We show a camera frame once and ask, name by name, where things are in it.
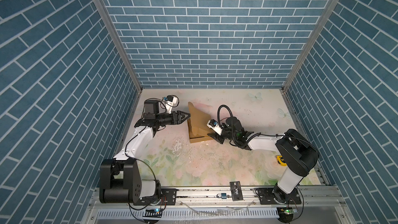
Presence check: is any controller board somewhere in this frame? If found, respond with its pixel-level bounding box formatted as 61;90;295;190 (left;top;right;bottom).
277;207;297;224
143;208;163;219

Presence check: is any aluminium corner post right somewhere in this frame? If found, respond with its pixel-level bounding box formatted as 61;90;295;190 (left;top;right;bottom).
281;0;339;95

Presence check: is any left controller board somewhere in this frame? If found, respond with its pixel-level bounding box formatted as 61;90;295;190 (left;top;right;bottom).
143;208;163;219

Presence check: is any aluminium corner post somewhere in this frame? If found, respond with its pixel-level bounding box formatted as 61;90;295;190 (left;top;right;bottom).
92;0;142;93
281;0;339;95

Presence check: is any white slotted cable duct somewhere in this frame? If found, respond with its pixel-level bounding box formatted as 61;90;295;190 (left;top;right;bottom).
97;207;278;220

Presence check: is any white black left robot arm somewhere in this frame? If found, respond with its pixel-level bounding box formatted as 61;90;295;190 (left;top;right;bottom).
99;95;190;205

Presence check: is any yellow tape measure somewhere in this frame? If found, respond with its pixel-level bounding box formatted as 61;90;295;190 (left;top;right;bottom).
276;155;287;167

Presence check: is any right controller board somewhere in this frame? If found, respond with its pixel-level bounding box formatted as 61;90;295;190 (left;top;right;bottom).
277;207;297;224

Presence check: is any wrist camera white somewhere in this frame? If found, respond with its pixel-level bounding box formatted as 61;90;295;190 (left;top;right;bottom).
163;95;179;114
207;119;222;135

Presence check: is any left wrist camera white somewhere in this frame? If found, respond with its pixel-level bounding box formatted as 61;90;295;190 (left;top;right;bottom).
163;95;179;114

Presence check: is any black VIP card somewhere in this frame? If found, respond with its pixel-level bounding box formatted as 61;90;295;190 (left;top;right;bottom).
230;181;243;201

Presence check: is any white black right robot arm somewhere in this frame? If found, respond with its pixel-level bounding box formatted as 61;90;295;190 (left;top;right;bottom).
207;117;319;204

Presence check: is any brown cardboard box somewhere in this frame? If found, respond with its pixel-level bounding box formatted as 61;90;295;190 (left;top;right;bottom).
188;102;214;144

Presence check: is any aluminium corner post left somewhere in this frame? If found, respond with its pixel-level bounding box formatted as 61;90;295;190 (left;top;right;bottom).
92;0;142;93

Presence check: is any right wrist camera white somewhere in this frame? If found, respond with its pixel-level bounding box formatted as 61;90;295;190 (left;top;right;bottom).
207;119;222;135

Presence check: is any aluminium front rail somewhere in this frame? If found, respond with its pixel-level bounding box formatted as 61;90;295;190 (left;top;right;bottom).
88;186;346;209

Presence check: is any small padlock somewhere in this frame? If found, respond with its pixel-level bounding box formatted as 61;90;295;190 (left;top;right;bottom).
216;193;229;199

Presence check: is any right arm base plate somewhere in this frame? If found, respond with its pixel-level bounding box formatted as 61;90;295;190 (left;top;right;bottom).
254;187;302;205

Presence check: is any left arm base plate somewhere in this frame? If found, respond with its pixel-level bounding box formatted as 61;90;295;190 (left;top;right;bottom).
134;188;178;206

